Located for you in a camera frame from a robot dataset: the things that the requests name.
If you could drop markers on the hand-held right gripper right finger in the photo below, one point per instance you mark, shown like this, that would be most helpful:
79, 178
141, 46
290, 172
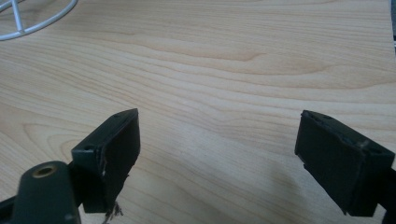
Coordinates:
339, 161

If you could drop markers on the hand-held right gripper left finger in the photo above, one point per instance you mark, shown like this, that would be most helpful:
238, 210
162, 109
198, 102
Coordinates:
115, 152

